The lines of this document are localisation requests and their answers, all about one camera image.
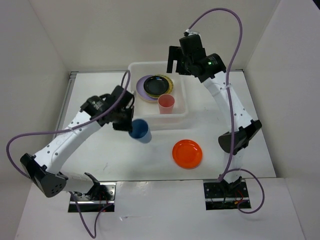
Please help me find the pink plastic cup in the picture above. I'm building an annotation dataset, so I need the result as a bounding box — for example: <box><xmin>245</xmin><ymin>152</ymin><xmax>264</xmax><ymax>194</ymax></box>
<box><xmin>158</xmin><ymin>94</ymin><xmax>175</xmax><ymax>114</ymax></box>

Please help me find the orange round plate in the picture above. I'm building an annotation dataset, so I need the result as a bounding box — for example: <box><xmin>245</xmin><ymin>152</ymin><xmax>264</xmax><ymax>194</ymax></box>
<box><xmin>172</xmin><ymin>139</ymin><xmax>203</xmax><ymax>170</ymax></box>

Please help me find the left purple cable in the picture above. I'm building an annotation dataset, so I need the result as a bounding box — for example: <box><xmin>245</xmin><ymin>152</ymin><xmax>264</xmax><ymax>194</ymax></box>
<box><xmin>5</xmin><ymin>70</ymin><xmax>132</xmax><ymax>239</ymax></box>

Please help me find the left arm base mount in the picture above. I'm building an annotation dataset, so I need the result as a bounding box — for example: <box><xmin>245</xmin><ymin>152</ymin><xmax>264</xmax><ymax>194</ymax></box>
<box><xmin>73</xmin><ymin>182</ymin><xmax>117</xmax><ymax>213</ymax></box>

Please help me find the white plastic bin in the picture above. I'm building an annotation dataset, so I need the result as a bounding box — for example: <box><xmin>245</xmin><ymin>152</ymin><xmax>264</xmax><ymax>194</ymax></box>
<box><xmin>128</xmin><ymin>61</ymin><xmax>189</xmax><ymax>130</ymax></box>

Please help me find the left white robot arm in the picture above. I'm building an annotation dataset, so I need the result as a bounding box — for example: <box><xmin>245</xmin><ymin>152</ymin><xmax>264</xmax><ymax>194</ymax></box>
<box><xmin>20</xmin><ymin>85</ymin><xmax>135</xmax><ymax>198</ymax></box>

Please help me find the black round plate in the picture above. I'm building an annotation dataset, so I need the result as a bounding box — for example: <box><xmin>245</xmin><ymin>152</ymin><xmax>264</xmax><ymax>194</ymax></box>
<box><xmin>143</xmin><ymin>75</ymin><xmax>170</xmax><ymax>97</ymax></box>

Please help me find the purple cable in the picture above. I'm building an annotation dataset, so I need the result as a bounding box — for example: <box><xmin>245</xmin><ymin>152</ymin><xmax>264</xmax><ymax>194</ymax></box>
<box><xmin>184</xmin><ymin>7</ymin><xmax>265</xmax><ymax>214</ymax></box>
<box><xmin>5</xmin><ymin>70</ymin><xmax>132</xmax><ymax>239</ymax></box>

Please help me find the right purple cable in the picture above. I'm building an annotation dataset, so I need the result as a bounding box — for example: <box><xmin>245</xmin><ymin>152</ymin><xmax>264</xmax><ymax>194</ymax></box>
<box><xmin>184</xmin><ymin>7</ymin><xmax>265</xmax><ymax>214</ymax></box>

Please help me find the blue plastic cup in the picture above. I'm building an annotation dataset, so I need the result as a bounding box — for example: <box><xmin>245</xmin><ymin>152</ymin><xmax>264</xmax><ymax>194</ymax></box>
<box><xmin>128</xmin><ymin>119</ymin><xmax>152</xmax><ymax>144</ymax></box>

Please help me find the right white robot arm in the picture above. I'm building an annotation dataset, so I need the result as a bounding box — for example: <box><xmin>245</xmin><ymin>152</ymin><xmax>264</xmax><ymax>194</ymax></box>
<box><xmin>166</xmin><ymin>32</ymin><xmax>262</xmax><ymax>197</ymax></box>

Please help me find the yellow woven pattern plate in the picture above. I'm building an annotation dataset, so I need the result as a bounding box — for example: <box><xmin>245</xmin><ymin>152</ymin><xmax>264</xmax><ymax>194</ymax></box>
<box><xmin>150</xmin><ymin>74</ymin><xmax>174</xmax><ymax>98</ymax></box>

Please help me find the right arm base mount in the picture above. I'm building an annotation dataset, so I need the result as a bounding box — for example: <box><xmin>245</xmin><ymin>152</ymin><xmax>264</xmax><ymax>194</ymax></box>
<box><xmin>203</xmin><ymin>179</ymin><xmax>251</xmax><ymax>211</ymax></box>

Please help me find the purple round plate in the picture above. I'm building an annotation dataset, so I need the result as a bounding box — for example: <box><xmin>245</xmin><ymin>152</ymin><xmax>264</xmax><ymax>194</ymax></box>
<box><xmin>136</xmin><ymin>75</ymin><xmax>152</xmax><ymax>96</ymax></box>

